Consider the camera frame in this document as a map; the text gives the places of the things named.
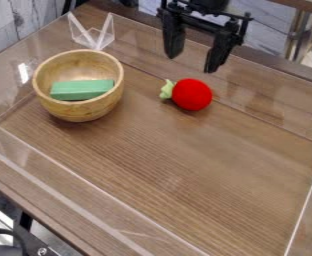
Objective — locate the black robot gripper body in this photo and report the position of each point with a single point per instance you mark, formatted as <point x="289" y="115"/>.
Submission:
<point x="211" y="16"/>

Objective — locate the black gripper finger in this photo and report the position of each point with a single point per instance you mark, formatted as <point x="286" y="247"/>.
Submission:
<point x="227" y="38"/>
<point x="174" y="36"/>

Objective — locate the red plush fruit green leaf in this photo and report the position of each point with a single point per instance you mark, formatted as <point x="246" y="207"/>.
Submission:
<point x="190" y="94"/>

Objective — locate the metal table leg background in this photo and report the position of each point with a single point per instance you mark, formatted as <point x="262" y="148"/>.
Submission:
<point x="300" y="40"/>

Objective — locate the wooden bowl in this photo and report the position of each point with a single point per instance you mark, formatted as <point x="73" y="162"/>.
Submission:
<point x="79" y="65"/>

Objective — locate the green rectangular block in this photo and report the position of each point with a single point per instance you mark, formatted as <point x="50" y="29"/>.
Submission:
<point x="79" y="90"/>

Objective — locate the black table frame bracket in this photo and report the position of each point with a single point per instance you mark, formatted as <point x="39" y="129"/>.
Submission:
<point x="36" y="247"/>

